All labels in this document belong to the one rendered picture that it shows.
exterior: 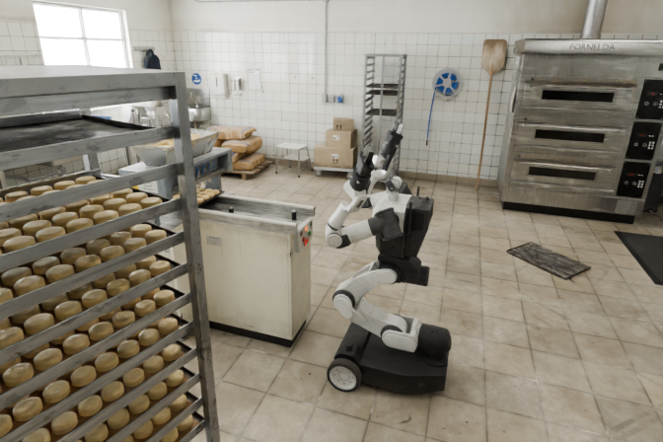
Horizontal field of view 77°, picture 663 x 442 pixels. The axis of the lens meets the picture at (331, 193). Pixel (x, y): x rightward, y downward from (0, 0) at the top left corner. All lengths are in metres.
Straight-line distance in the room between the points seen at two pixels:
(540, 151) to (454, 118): 1.45
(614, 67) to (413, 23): 2.53
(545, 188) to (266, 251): 3.85
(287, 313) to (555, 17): 5.05
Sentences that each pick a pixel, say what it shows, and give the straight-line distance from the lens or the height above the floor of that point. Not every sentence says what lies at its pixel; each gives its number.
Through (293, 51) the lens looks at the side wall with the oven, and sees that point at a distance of 6.82.
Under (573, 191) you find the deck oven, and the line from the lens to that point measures 5.66.
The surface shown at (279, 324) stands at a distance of 2.84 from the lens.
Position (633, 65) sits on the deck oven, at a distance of 5.53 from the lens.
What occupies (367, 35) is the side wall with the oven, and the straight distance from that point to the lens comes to 6.47.
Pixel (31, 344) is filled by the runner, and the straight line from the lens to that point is 1.04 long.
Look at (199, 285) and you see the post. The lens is 1.19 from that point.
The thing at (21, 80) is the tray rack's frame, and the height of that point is 1.81.
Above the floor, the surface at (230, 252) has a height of 0.65.
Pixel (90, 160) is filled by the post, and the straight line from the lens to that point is 1.45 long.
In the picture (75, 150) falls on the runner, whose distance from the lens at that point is 0.95.
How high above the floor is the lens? 1.87
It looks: 19 degrees down
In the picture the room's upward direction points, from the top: 1 degrees clockwise
